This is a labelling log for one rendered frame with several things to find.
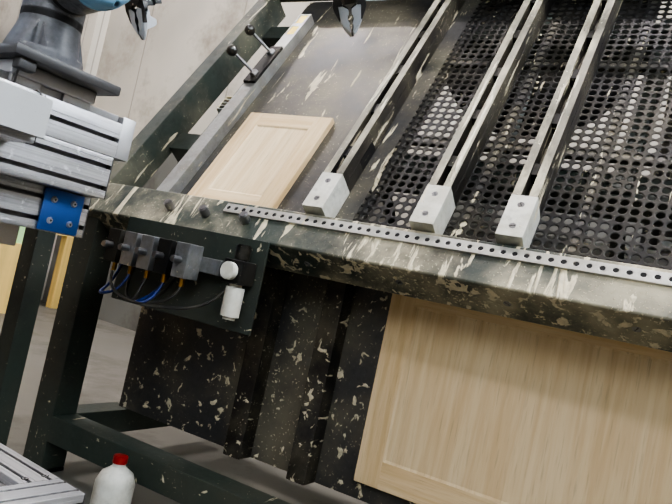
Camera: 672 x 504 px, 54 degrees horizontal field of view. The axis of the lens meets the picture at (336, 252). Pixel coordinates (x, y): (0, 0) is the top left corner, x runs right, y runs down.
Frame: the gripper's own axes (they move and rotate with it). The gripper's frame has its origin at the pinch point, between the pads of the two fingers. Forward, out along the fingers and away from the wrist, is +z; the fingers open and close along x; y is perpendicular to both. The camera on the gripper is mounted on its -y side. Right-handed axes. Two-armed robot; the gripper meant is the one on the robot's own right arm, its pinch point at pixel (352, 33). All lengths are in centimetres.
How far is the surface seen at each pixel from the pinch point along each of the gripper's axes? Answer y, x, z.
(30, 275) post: -36, 97, 43
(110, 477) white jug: -84, 73, 73
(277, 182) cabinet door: -21.4, 25.8, 32.0
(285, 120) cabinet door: 7.0, 23.1, 27.4
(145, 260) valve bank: -45, 61, 36
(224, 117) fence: 15, 43, 28
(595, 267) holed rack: -81, -42, 24
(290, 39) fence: 51, 20, 18
